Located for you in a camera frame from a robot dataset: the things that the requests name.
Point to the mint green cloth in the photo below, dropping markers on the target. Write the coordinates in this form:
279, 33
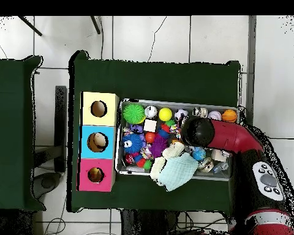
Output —
177, 171

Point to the wooden box three holes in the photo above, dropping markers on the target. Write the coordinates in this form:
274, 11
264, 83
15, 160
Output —
97, 127

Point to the pale wooden cube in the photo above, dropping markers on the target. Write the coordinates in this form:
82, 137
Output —
150, 126

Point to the small silver can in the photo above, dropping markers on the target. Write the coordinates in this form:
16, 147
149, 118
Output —
151, 111

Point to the purple spiky toy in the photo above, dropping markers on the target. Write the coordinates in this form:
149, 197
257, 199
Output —
158, 146

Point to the dark blue spiky ball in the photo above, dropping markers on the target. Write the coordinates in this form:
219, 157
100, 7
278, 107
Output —
132, 143

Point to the plain green spiky ball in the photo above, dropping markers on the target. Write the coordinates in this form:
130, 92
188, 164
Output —
134, 113

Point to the yellow ball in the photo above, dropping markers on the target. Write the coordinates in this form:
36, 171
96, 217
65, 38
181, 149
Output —
165, 114

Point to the black white soccer ball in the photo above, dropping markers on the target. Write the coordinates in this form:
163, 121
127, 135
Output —
181, 114

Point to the blue globe ball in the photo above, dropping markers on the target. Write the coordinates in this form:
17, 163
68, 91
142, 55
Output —
199, 153

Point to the white baseball toy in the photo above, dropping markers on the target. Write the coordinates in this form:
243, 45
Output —
214, 115

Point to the orange basketball toy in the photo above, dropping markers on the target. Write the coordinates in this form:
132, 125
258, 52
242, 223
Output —
229, 116

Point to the black flat panel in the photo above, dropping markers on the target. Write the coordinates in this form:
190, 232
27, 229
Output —
61, 122

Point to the black tripod leg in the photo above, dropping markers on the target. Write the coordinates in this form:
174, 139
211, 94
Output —
95, 24
29, 25

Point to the dark green side table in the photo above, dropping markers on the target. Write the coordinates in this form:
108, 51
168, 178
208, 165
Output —
19, 122

